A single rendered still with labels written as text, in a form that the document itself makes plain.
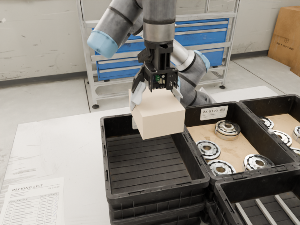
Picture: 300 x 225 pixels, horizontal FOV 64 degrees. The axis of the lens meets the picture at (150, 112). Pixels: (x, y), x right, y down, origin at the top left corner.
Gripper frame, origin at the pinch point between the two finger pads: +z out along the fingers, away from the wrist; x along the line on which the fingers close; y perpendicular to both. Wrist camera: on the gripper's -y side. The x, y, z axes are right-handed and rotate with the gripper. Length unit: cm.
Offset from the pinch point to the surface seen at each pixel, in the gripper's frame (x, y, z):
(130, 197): -11.9, 16.1, 17.6
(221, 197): 11.1, 23.7, 16.7
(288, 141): 54, 4, 24
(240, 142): 38.5, -3.8, 26.7
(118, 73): 20, -187, 73
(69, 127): -30, -54, 40
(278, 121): 64, -11, 27
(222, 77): 155, -187, 96
